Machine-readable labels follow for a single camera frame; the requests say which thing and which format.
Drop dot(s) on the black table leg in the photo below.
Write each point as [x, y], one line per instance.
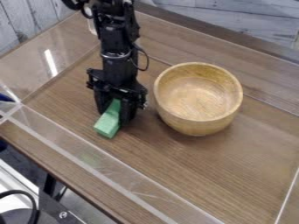
[49, 185]

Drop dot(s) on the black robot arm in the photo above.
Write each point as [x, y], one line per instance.
[113, 18]

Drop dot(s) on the blue object at left edge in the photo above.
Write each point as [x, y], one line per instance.
[4, 98]

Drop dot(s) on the green rectangular block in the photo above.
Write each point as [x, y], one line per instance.
[108, 124]

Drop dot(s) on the brown wooden bowl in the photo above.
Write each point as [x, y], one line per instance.
[197, 98]

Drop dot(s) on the grey metal base plate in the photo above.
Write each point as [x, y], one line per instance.
[53, 213]

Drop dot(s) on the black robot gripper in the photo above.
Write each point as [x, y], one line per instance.
[113, 82]

